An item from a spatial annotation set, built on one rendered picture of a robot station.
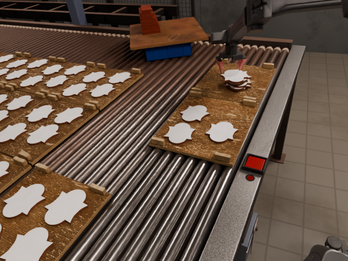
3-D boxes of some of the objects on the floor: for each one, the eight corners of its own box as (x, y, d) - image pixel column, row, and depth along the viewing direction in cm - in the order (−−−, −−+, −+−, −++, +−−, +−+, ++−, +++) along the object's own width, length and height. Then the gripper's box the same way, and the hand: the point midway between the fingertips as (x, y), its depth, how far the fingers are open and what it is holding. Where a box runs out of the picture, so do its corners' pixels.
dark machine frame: (185, 100, 317) (178, 4, 256) (170, 118, 291) (158, 16, 229) (15, 69, 439) (-17, -1, 377) (-6, 80, 412) (-45, 6, 351)
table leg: (286, 154, 232) (306, 57, 181) (283, 163, 224) (303, 65, 173) (271, 151, 237) (286, 56, 186) (267, 160, 229) (283, 63, 178)
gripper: (219, 46, 129) (218, 76, 139) (248, 42, 130) (245, 72, 140) (215, 41, 134) (214, 71, 144) (243, 37, 136) (241, 67, 145)
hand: (230, 70), depth 141 cm, fingers open, 9 cm apart
